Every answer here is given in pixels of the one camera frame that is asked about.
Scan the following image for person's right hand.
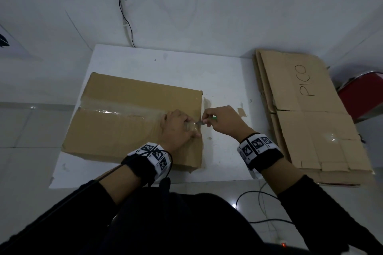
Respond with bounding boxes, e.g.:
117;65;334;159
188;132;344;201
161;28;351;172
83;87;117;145
202;105;257;142

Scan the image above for person's left hand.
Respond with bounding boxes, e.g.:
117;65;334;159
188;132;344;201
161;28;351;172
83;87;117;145
158;109;203;154

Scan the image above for green handled knife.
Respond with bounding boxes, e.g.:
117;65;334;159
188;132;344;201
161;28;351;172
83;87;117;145
196;116;217;126

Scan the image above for person's left forearm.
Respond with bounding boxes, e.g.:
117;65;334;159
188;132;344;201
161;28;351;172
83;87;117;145
0;165;141;255

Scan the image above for person's right forearm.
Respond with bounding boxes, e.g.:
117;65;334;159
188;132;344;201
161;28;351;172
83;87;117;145
263;159;383;255

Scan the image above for person's black trouser legs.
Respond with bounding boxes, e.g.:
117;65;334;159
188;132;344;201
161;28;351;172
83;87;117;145
99;177;300;255

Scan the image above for white table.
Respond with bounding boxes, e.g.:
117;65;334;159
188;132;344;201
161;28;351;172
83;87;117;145
49;44;270;190

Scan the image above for red chair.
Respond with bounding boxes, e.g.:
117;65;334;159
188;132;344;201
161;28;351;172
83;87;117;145
318;71;383;188

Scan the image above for white recycling symbol sign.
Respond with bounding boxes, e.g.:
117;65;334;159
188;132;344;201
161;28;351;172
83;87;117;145
0;24;39;61

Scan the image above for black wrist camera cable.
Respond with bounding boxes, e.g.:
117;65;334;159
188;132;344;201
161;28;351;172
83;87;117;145
235;190;294;225
0;150;174;246

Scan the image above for white wall cable conduit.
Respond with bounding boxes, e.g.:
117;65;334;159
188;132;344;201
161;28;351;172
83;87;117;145
109;0;134;47

